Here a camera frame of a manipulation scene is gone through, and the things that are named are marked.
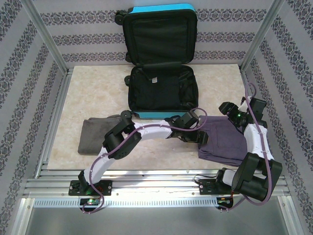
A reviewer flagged aluminium cross rail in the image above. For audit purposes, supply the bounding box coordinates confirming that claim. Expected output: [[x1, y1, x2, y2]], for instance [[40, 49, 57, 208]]
[[24, 168, 293, 196]]

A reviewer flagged grey metal sheet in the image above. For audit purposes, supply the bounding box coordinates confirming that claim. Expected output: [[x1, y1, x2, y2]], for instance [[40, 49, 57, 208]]
[[24, 207, 291, 235]]

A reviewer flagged grey towel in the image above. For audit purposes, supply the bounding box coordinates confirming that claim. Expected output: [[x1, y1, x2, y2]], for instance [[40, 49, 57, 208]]
[[77, 117, 123, 155]]

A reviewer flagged purple garment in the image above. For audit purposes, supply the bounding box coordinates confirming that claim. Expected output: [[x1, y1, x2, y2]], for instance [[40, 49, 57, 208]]
[[195, 115, 248, 168]]

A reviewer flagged black folded garment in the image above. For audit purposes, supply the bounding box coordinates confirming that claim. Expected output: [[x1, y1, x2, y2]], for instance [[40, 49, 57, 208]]
[[133, 74, 181, 111]]

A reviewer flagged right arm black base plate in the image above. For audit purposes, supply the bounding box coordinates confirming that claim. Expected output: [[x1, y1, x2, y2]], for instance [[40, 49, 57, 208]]
[[199, 178, 235, 196]]

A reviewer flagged blue hard-shell suitcase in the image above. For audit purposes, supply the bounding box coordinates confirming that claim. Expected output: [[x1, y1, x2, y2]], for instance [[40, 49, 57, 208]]
[[114, 2, 199, 120]]

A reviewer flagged aluminium side rail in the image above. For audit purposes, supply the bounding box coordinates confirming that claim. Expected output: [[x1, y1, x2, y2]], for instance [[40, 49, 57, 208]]
[[239, 67, 279, 174], [36, 68, 74, 172]]

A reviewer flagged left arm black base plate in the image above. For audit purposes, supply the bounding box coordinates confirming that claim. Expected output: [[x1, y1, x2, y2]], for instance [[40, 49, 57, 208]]
[[68, 180, 113, 196]]

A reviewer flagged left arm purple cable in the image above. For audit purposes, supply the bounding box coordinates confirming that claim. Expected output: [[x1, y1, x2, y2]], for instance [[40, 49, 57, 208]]
[[82, 107, 209, 216]]

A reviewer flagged aluminium frame post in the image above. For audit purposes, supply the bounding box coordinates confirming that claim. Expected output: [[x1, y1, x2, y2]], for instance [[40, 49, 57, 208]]
[[21, 0, 69, 74], [239, 0, 293, 71]]

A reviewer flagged perforated metal strip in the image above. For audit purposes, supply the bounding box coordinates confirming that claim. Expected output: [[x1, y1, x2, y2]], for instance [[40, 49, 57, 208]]
[[33, 197, 218, 208]]

